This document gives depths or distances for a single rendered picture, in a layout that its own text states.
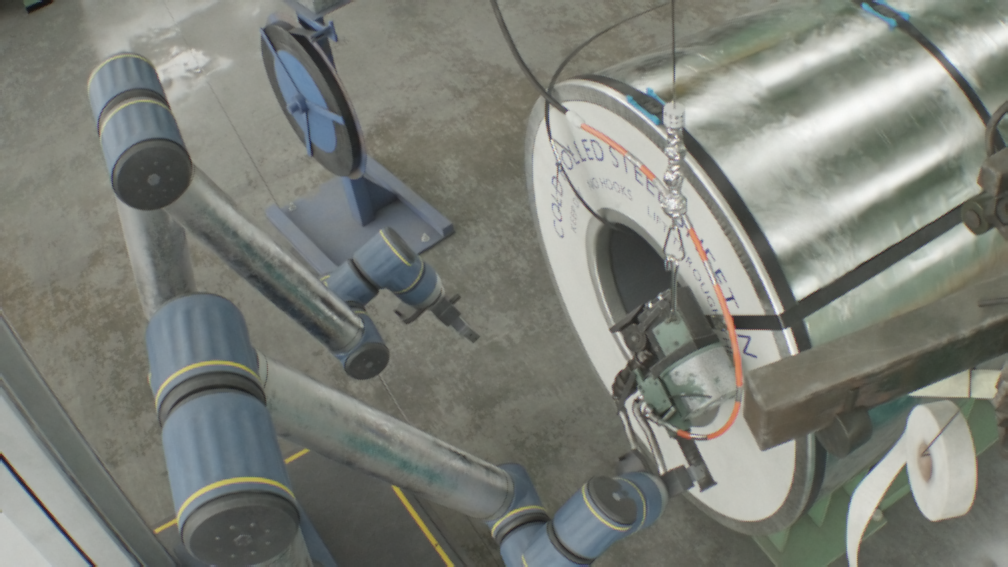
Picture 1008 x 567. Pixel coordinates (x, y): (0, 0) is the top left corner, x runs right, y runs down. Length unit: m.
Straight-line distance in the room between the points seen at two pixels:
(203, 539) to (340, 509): 1.53
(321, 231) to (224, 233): 2.07
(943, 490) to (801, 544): 1.63
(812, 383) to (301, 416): 0.81
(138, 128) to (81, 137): 3.32
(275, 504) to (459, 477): 0.58
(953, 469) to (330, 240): 2.96
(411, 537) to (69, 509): 1.18
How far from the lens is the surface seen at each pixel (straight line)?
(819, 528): 2.98
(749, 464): 2.31
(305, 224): 3.99
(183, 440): 1.24
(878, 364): 0.87
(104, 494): 2.12
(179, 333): 1.34
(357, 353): 2.19
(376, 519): 2.66
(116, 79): 1.94
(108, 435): 3.61
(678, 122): 1.65
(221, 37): 5.42
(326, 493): 2.74
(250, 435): 1.22
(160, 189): 1.77
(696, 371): 1.99
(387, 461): 1.58
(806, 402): 0.85
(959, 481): 1.34
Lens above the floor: 2.59
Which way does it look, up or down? 45 degrees down
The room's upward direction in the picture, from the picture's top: 10 degrees counter-clockwise
